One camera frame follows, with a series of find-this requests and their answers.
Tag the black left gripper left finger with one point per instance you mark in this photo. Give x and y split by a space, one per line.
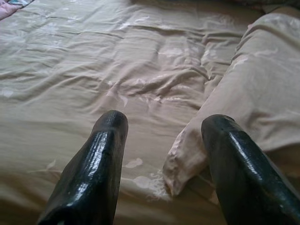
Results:
93 175

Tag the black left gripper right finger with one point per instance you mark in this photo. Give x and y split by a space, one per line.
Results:
246 182

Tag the beige floral pillow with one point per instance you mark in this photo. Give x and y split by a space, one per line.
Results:
257 82

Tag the bed with beige floral sheet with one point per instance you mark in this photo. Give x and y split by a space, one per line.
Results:
93 70

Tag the pink cartoon print blanket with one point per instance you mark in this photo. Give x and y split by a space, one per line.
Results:
9 7

